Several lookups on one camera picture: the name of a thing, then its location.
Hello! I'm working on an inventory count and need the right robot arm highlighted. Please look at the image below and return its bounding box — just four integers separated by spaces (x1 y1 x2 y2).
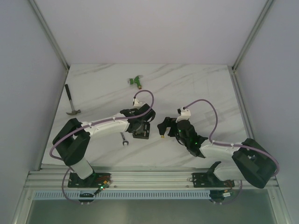
157 117 278 189

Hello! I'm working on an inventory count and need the hammer with black handle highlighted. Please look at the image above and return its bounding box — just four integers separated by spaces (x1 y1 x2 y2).
64 84 81 116

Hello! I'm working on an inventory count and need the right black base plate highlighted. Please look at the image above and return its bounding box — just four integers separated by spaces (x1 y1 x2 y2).
191 172 235 188

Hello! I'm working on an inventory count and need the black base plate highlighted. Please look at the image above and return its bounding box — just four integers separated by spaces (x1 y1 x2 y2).
191 172 235 188
68 173 111 188

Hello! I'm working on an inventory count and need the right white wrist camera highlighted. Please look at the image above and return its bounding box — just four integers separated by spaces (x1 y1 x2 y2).
176 107 191 123

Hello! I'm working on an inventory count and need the aluminium frame rail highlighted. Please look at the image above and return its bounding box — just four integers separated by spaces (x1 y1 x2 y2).
24 164 280 189

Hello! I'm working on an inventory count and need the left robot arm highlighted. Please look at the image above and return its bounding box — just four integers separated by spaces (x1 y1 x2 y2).
52 104 156 188

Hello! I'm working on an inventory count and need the silver combination wrench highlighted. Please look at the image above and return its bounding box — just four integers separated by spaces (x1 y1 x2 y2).
121 133 129 146

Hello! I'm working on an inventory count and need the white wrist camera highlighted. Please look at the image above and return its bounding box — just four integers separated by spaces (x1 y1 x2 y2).
133 97 146 108
176 107 191 123

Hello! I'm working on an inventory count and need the black fuse box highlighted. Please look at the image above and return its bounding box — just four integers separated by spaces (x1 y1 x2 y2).
133 122 150 140

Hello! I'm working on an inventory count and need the white slotted cable duct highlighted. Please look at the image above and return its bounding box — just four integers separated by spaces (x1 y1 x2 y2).
33 190 211 200

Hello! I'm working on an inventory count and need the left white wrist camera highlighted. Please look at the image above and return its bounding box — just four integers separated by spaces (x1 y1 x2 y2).
133 97 146 108

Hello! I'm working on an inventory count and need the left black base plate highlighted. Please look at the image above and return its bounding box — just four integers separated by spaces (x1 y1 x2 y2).
68 173 111 188

